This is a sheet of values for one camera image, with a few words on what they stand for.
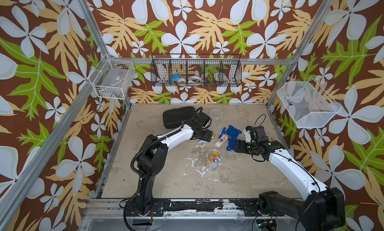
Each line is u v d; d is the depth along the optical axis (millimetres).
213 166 824
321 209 398
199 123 730
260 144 627
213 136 1007
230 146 1001
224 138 984
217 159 766
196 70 991
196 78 985
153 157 506
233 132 1104
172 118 1051
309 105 819
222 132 1035
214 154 807
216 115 984
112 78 862
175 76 973
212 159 788
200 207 750
